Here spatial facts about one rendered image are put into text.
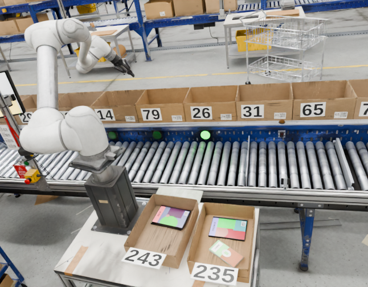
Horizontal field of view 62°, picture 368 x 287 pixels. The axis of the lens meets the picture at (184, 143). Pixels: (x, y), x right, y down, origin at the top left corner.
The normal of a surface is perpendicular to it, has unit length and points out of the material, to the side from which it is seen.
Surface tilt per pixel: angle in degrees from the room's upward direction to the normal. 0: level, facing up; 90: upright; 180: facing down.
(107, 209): 90
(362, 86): 90
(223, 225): 0
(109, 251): 0
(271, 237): 0
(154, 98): 89
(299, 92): 89
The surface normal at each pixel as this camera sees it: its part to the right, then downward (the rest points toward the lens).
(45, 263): -0.15, -0.82
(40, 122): -0.05, -0.37
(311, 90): -0.21, 0.56
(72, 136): 0.00, 0.48
